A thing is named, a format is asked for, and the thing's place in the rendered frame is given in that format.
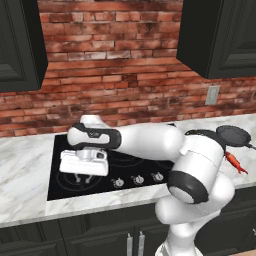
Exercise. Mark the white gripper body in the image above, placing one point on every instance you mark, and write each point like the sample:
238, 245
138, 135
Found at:
83, 165

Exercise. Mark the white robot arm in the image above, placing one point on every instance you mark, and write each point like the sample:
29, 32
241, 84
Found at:
150, 141

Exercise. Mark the silver hob knob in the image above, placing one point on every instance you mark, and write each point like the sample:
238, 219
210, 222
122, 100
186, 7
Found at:
138, 179
117, 182
157, 176

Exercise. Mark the black glass hob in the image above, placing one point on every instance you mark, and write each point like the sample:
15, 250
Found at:
140, 168

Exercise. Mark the black frying pan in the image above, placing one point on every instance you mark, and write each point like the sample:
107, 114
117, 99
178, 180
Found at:
235, 135

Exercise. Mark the dark wall cupboard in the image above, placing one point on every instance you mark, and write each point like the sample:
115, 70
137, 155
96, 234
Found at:
220, 36
18, 43

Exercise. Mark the grey wall socket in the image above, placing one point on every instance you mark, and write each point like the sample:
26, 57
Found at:
212, 95

